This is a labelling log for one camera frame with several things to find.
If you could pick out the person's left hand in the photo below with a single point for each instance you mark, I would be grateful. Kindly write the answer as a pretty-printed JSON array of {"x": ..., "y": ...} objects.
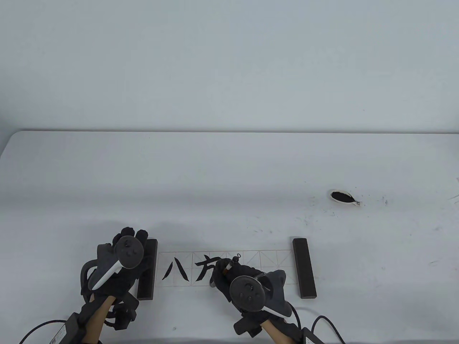
[{"x": 122, "y": 283}]

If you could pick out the person's right hand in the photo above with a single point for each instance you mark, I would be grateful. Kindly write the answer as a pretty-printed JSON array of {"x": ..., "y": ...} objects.
[{"x": 224, "y": 283}]

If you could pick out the black bar paperweight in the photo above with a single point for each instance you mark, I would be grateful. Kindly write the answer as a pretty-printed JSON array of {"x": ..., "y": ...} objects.
[
  {"x": 304, "y": 268},
  {"x": 150, "y": 258}
]

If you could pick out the red grid calligraphy paper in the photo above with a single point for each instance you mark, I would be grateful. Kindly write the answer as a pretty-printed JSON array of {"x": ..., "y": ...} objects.
[{"x": 269, "y": 265}]

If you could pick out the person's left forearm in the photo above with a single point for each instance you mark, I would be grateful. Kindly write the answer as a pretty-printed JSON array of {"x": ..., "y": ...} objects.
[{"x": 98, "y": 319}]

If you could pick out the person's right forearm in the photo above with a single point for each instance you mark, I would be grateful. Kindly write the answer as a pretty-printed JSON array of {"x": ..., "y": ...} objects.
[{"x": 276, "y": 333}]

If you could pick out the black labelled forearm box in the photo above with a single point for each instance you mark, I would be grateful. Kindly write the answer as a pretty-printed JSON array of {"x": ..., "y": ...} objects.
[
  {"x": 312, "y": 337},
  {"x": 70, "y": 331}
]

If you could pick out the white ink dish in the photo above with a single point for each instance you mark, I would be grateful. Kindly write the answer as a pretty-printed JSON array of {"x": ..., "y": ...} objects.
[{"x": 340, "y": 196}]

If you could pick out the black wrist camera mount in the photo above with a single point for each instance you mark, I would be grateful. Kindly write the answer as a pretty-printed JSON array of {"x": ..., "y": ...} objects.
[
  {"x": 125, "y": 311},
  {"x": 247, "y": 326}
]

